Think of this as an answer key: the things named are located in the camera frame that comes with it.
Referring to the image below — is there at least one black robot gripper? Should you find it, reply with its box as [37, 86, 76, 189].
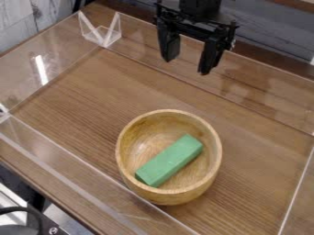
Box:
[155, 0, 239, 75]

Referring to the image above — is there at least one green rectangular block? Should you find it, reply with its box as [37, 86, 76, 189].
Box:
[135, 134, 203, 187]

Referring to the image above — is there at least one brown wooden bowl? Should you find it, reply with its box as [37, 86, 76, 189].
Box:
[115, 109, 221, 206]

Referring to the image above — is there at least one clear acrylic corner bracket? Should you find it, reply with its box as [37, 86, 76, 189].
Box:
[77, 12, 121, 49]

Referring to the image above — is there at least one clear acrylic tray wall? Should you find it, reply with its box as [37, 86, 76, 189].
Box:
[0, 105, 199, 235]

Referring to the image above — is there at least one black metal table frame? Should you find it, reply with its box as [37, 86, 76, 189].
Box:
[0, 164, 68, 235]

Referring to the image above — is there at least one black cable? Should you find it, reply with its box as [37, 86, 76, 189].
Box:
[0, 206, 45, 235]

